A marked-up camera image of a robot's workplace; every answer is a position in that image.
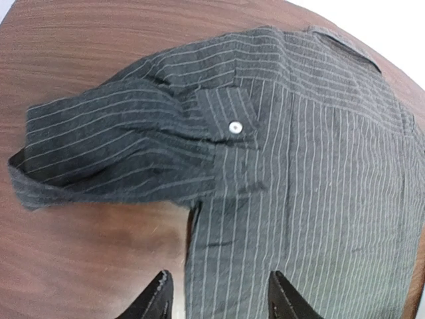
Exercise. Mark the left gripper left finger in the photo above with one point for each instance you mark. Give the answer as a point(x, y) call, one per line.
point(155, 301)

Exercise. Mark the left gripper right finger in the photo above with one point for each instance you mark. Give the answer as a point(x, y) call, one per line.
point(284, 301)

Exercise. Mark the black pinstriped long sleeve shirt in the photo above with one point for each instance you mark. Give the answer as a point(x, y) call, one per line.
point(290, 149)

